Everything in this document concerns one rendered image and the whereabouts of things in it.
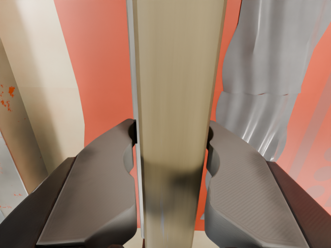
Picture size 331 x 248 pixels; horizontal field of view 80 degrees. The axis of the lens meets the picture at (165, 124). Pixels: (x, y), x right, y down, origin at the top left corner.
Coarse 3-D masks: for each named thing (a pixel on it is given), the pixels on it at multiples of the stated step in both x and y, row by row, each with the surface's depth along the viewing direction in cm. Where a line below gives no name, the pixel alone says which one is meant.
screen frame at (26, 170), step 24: (0, 48) 16; (0, 72) 16; (0, 96) 16; (0, 120) 16; (24, 120) 19; (0, 144) 17; (24, 144) 19; (0, 168) 18; (24, 168) 19; (0, 192) 20; (24, 192) 20
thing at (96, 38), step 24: (72, 0) 15; (96, 0) 15; (120, 0) 15; (240, 0) 15; (72, 24) 16; (96, 24) 16; (120, 24) 16; (72, 48) 16; (96, 48) 16; (120, 48) 16; (96, 72) 17; (120, 72) 17; (312, 72) 17
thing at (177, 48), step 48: (144, 0) 6; (192, 0) 6; (144, 48) 6; (192, 48) 6; (144, 96) 7; (192, 96) 7; (144, 144) 8; (192, 144) 8; (144, 192) 10; (192, 192) 10; (192, 240) 12
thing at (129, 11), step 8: (128, 0) 11; (128, 8) 12; (128, 16) 12; (128, 24) 12; (128, 32) 12; (136, 88) 14; (136, 96) 14; (136, 104) 14; (136, 112) 15; (136, 120) 15; (136, 144) 16; (136, 152) 16; (136, 160) 17
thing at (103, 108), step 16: (80, 96) 18; (96, 96) 18; (112, 96) 18; (128, 96) 18; (304, 96) 18; (96, 112) 19; (112, 112) 19; (128, 112) 19; (304, 112) 19; (96, 128) 20; (288, 128) 20; (288, 144) 21; (288, 160) 22
